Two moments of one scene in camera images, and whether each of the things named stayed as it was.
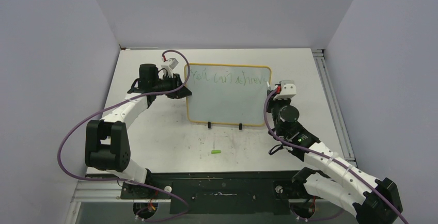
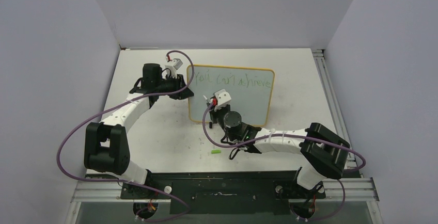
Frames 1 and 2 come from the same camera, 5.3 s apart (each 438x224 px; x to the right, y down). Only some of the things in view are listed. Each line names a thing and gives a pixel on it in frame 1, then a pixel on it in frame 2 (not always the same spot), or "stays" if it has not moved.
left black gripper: (176, 82) stays
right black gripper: (274, 100) to (214, 113)
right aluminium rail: (335, 106) stays
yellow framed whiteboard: (227, 94) stays
